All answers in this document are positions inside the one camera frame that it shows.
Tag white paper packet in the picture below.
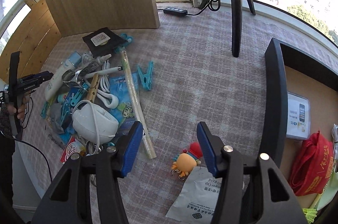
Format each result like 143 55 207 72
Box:
165 167 220 224

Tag black container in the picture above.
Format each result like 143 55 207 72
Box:
264 37 338 224

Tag light blue plastic clip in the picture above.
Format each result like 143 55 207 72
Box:
120 33 134 45

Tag white round device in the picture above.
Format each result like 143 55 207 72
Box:
71 99 120 143

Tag grey striped packet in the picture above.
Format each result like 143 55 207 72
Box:
50 102 66 135

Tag light green cloth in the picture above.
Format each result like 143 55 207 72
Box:
307 173 338 212

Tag pine plank panel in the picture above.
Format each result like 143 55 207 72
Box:
0 0 63 85

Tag blue plastic gadget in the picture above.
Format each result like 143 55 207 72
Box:
68 52 81 66

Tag metal carabiner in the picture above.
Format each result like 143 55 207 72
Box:
84 141 104 156

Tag white cable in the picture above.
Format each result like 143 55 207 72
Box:
95 60 120 109
331 123 338 159

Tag coffee creamer sachet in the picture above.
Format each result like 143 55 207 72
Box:
60 136 85 164

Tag yellow plastic shuttlecock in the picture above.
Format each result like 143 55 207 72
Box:
303 208 318 223

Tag orange plush keychain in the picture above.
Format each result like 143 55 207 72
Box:
171 142 204 180

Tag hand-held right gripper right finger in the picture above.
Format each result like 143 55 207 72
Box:
196 121 308 224

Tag black rectangular device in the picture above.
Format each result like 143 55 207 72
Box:
82 27 130 59

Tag wooden clothespin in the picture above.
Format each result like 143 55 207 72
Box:
86 73 100 103

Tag red fabric bag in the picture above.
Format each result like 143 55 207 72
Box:
288 131 335 197

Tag person's left forearm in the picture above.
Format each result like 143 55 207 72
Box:
0 101 14 139

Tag black cable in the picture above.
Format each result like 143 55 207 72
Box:
15 139 53 183

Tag wrapped bamboo chopsticks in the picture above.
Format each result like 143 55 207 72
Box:
120 48 157 160

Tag clear plastic box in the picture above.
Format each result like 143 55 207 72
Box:
286 91 311 140

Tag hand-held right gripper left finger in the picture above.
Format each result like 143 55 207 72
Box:
31 121 144 224

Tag blue mask packet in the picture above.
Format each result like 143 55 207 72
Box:
109 73 145 132

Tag metal tongs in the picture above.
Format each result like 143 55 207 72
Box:
62 54 113 85

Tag black tripod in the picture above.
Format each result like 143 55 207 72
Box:
199 0 256 58

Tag teal plastic clothespin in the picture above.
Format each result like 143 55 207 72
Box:
63 89 88 115
136 60 155 91

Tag white pen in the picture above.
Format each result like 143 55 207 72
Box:
84 66 124 79

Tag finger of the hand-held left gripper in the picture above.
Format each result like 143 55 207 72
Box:
18 70 54 85

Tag person's left hand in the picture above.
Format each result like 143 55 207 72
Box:
7 97 28 121

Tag white sunscreen bottle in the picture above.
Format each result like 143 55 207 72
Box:
44 61 70 102

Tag black power strip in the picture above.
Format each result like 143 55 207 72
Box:
158 7 207 16

